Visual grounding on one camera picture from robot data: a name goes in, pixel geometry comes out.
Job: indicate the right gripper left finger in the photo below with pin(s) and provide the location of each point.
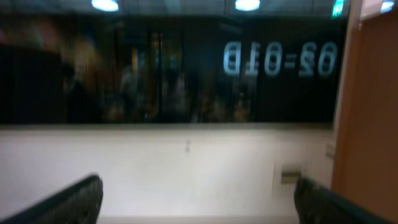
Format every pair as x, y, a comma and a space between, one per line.
79, 203

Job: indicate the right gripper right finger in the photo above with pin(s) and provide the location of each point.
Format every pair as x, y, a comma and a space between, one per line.
316, 204

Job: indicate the orange wooden door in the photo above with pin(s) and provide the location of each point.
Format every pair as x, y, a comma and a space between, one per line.
365, 163

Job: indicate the dark glass window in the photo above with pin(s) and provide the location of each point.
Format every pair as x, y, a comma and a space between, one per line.
86, 69

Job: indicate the green exit sign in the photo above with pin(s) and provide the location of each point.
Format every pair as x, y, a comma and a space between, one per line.
337, 8

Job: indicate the left round ceiling light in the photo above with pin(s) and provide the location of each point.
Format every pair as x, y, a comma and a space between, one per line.
105, 5

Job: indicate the round ceiling light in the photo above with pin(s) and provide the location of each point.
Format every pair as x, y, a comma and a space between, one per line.
105, 5
247, 5
387, 5

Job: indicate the right round ceiling light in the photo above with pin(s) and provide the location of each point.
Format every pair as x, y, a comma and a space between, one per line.
387, 5

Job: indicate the middle round ceiling light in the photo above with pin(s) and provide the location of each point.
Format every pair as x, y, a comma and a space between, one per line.
247, 5

